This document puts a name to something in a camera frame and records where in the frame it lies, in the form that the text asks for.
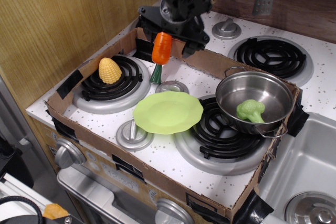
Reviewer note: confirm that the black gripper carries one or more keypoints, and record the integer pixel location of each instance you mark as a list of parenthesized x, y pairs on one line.
[(160, 18)]

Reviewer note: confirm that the orange toy carrot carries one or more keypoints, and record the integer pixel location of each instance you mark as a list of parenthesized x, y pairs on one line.
[(161, 54)]

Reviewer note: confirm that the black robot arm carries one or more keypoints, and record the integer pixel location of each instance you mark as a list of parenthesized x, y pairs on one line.
[(188, 8)]

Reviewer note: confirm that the light green plastic plate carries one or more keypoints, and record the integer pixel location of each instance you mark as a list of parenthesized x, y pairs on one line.
[(168, 112)]

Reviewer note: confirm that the silver middle stovetop knob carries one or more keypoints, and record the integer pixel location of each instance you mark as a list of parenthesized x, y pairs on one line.
[(175, 86)]

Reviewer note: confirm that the silver stovetop knob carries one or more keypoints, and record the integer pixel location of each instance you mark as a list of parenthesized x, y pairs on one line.
[(226, 30), (133, 138), (175, 86)]

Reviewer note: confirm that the silver back stovetop knob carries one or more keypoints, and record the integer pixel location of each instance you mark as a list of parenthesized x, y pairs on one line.
[(226, 30)]

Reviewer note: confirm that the yellow toy corn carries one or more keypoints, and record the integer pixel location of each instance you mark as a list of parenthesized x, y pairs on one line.
[(109, 71)]

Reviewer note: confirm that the stainless steel pot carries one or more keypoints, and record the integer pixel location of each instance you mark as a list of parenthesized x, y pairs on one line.
[(261, 87)]

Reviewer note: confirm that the front left stove burner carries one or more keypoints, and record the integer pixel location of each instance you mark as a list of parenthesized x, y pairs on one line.
[(96, 97)]

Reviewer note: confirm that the stove burner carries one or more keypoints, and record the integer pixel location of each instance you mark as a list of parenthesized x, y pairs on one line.
[(278, 56), (96, 97), (214, 147)]

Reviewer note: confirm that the silver front stovetop knob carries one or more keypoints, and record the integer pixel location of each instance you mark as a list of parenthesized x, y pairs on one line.
[(133, 138)]

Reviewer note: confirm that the green toy broccoli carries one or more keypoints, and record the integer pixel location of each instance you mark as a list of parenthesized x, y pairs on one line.
[(251, 110)]

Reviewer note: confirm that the front right stove burner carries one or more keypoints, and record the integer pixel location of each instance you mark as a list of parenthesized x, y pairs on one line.
[(214, 147)]

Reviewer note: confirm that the back right stove burner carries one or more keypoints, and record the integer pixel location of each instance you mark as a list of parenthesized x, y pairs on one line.
[(278, 56)]

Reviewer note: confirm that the silver left oven knob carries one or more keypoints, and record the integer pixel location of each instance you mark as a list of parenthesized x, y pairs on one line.
[(68, 154)]

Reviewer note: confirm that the silver oven knob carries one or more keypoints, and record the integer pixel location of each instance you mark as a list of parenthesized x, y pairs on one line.
[(169, 212), (68, 154)]

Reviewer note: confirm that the silver right oven knob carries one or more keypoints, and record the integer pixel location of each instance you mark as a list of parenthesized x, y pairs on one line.
[(169, 212)]

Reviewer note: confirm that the silver oven door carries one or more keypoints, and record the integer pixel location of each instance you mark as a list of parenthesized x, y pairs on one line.
[(108, 201)]

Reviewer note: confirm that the silver sink basin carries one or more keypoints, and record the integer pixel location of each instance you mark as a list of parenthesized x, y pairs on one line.
[(303, 163)]

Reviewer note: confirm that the orange object bottom left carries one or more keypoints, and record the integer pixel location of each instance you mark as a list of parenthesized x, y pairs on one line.
[(54, 211)]

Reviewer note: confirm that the silver sink drain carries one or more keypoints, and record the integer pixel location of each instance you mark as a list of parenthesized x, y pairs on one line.
[(310, 207)]

